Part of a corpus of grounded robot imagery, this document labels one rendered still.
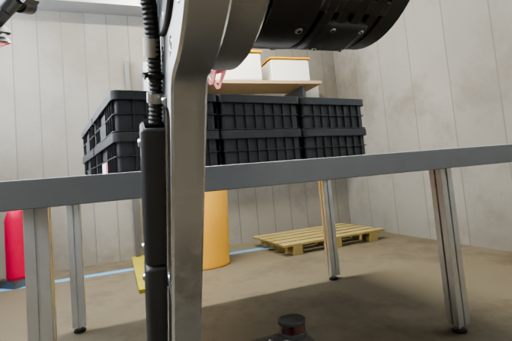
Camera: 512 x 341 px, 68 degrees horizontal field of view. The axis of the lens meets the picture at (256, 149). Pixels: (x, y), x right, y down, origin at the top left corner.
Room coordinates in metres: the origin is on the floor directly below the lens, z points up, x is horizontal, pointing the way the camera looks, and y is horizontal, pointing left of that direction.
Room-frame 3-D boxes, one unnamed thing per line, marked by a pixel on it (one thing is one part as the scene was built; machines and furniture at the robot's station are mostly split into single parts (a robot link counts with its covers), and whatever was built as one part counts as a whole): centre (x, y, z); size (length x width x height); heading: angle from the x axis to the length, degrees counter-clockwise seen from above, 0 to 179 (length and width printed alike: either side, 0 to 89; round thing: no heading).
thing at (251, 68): (3.59, 0.17, 1.71); 0.52 x 0.44 x 0.29; 111
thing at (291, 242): (3.66, -0.51, 0.05); 1.08 x 0.72 x 0.10; 111
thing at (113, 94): (1.19, 0.33, 0.92); 0.40 x 0.30 x 0.02; 30
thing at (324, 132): (1.49, -0.19, 0.76); 0.40 x 0.30 x 0.12; 30
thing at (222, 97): (1.34, 0.07, 0.92); 0.40 x 0.30 x 0.02; 30
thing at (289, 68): (3.78, -0.35, 1.69); 0.44 x 0.37 x 0.24; 111
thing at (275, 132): (1.34, 0.07, 0.76); 0.40 x 0.30 x 0.12; 30
